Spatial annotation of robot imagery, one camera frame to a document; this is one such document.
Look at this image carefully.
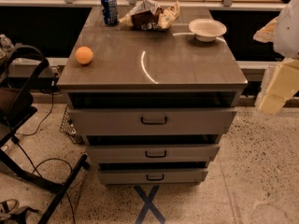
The white bowl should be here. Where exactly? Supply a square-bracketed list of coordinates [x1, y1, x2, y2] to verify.
[189, 19, 227, 42]

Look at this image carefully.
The black cable on floor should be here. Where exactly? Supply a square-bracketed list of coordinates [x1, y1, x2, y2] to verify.
[11, 77, 77, 224]

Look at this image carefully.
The grey top drawer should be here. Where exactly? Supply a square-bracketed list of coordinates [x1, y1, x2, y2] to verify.
[69, 108, 236, 136]

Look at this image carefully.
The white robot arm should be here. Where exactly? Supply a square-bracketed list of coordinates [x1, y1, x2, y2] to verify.
[253, 0, 299, 115]

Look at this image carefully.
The blue soda can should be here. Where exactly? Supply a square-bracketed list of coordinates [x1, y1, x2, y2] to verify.
[101, 0, 118, 26]

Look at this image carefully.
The blue tape cross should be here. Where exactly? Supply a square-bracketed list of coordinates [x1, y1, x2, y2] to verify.
[134, 185, 165, 224]

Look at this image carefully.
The orange fruit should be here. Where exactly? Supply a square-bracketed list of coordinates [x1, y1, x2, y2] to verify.
[75, 47, 93, 65]

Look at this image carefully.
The sneaker shoe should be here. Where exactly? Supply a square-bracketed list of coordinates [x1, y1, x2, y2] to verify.
[0, 199, 19, 215]

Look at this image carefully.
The crumpled chip bag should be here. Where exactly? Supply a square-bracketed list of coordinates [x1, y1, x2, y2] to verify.
[119, 0, 180, 31]

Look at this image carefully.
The wire mesh basket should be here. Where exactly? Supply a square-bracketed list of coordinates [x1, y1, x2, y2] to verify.
[60, 107, 84, 145]

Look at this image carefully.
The plastic water bottle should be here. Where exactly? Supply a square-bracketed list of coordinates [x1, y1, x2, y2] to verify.
[0, 34, 14, 52]

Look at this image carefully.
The grey drawer cabinet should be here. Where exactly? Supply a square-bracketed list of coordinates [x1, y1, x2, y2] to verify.
[58, 7, 247, 172]

